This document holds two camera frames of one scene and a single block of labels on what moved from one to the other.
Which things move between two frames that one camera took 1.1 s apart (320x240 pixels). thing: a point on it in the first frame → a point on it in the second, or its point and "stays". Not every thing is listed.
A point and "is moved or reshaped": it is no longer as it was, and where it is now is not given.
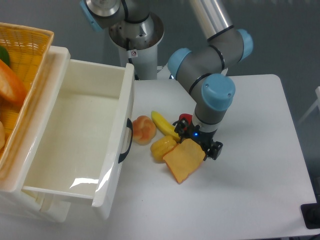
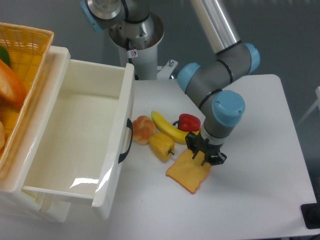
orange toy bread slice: (184, 159) is moved or reshaped
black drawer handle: (123, 155) stays
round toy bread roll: (144, 130) stays
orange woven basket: (28, 47) stays
